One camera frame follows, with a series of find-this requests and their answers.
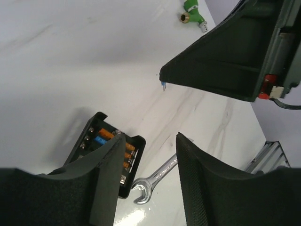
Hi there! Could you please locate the orange blade fuse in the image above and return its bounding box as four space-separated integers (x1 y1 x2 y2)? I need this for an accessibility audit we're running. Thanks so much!
98 128 115 139
126 143 136 155

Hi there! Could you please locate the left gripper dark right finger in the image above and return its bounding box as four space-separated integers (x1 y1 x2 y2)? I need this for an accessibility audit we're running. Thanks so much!
176 133 263 226

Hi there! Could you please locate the steel open-end wrench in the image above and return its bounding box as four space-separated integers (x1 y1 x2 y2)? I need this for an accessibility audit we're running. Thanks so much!
131 154 178 205

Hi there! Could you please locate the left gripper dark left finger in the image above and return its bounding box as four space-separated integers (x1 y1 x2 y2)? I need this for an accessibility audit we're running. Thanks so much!
47 135 125 224

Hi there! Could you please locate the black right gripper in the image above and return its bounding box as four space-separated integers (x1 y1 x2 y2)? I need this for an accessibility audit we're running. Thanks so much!
159 0 301 102

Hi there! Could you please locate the black fuse box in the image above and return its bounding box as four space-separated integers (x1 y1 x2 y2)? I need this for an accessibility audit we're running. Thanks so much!
64 112 146 199

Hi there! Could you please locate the aluminium frame rail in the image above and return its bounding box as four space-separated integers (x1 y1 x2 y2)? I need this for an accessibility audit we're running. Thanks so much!
245 141 291 175

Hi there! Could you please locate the blue blade fuse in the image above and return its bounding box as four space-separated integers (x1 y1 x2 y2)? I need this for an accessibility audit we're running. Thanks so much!
94 136 107 145
161 81 166 91

